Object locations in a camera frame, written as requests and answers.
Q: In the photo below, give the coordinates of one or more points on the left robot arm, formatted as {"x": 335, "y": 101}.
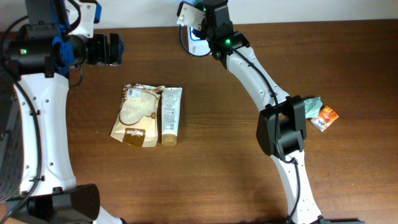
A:
{"x": 37, "y": 181}

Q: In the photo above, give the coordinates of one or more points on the green lid jar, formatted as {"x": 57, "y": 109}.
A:
{"x": 197, "y": 2}

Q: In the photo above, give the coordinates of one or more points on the beige oats pouch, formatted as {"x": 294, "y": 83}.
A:
{"x": 136, "y": 122}

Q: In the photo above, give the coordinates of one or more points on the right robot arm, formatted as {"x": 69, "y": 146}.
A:
{"x": 281, "y": 128}

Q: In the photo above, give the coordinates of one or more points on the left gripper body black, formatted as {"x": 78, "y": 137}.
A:
{"x": 101, "y": 48}

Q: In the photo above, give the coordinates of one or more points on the mint green wipes packet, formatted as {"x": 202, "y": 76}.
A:
{"x": 312, "y": 107}

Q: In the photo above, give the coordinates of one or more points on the white shampoo tube gold cap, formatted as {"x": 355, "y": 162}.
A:
{"x": 171, "y": 105}

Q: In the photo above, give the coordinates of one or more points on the grey plastic mesh basket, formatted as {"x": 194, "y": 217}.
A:
{"x": 12, "y": 158}

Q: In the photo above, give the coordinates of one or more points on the white barcode scanner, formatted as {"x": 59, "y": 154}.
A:
{"x": 197, "y": 46}

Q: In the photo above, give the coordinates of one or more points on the orange small carton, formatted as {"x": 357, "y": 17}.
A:
{"x": 325, "y": 118}

